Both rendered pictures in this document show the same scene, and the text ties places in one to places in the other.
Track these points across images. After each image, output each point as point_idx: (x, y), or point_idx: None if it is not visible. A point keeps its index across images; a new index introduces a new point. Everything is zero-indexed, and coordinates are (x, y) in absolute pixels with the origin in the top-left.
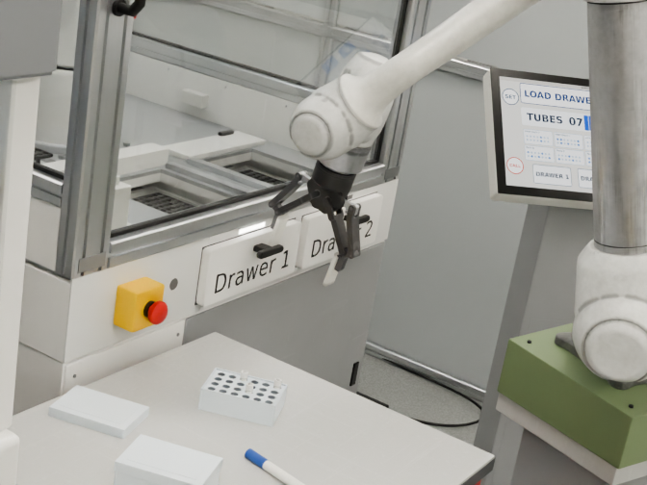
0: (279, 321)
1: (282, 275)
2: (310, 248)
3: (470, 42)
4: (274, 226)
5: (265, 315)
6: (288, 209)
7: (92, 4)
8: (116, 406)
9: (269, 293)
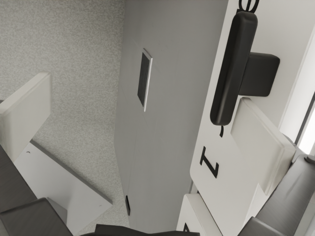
0: (174, 129)
1: (196, 144)
2: (192, 231)
3: None
4: (275, 128)
5: (187, 102)
6: (288, 179)
7: None
8: None
9: (199, 119)
